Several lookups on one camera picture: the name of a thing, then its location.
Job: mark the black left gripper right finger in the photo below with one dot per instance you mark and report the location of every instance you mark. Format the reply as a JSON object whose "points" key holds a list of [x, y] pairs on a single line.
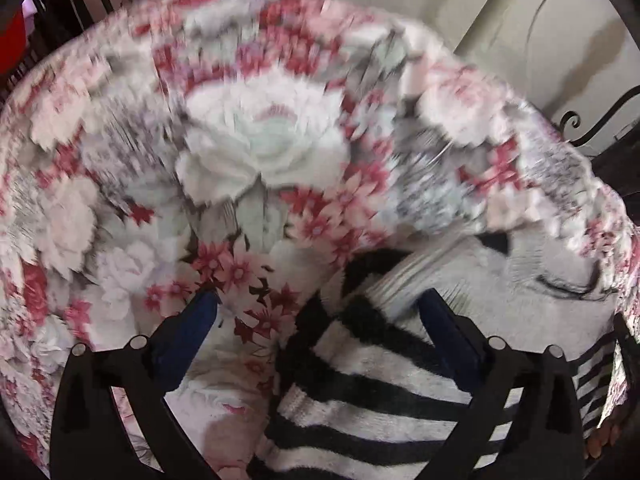
{"points": [[544, 440]]}

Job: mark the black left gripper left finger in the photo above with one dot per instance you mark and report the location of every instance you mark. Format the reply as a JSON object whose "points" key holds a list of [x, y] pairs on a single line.
{"points": [[88, 438]]}

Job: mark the black white striped sweater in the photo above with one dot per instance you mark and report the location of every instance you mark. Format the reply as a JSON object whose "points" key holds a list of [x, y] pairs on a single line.
{"points": [[386, 356]]}

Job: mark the floral bed cover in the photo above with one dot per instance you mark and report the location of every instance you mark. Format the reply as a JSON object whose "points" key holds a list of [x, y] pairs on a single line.
{"points": [[316, 165]]}

